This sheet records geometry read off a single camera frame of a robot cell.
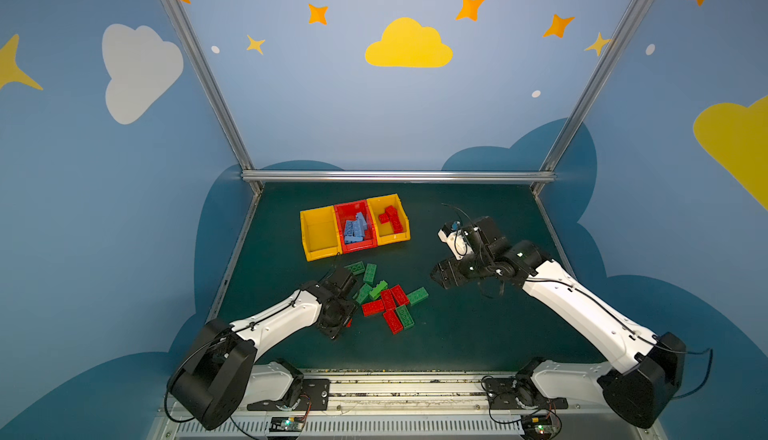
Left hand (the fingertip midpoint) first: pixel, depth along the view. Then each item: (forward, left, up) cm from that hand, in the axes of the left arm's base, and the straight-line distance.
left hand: (357, 320), depth 85 cm
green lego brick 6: (+1, -14, +1) cm, 14 cm away
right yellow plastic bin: (+33, -7, -1) cm, 34 cm away
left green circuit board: (-25, +15, -1) cm, 29 cm away
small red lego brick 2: (+39, -7, -1) cm, 40 cm away
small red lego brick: (+40, -11, 0) cm, 42 cm away
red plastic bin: (+37, +6, +5) cm, 38 cm away
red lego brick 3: (+4, -5, 0) cm, 6 cm away
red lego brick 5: (+7, -9, -1) cm, 11 cm away
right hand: (+8, -24, +18) cm, 31 cm away
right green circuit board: (-24, -46, -2) cm, 52 cm away
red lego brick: (+34, -12, 0) cm, 36 cm away
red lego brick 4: (+8, -13, 0) cm, 15 cm away
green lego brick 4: (+9, -5, +1) cm, 10 cm away
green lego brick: (+17, +2, +1) cm, 17 cm away
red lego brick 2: (0, -11, -1) cm, 11 cm away
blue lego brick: (+29, +4, +1) cm, 29 cm away
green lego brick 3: (+9, -2, 0) cm, 9 cm away
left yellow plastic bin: (+31, +16, +1) cm, 34 cm away
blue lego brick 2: (+32, +2, +2) cm, 32 cm away
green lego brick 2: (+15, -3, 0) cm, 16 cm away
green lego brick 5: (+8, -18, 0) cm, 20 cm away
